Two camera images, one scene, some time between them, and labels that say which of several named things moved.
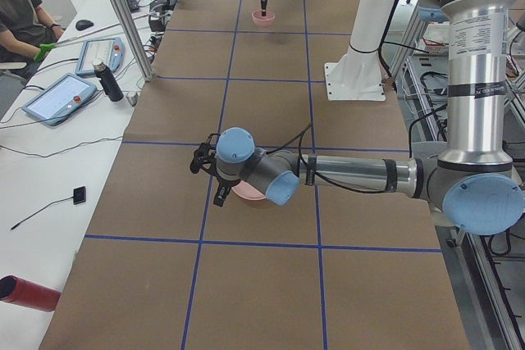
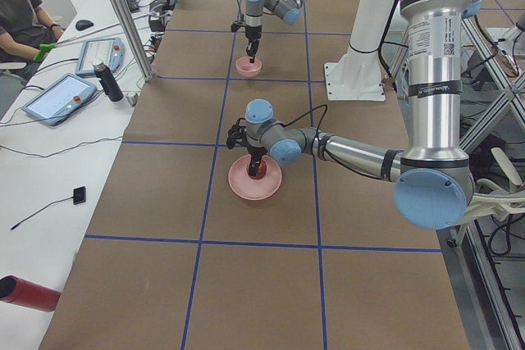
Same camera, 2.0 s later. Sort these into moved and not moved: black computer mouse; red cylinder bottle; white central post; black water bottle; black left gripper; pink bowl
Moved: pink bowl; black left gripper
Not moved: white central post; red cylinder bottle; black computer mouse; black water bottle
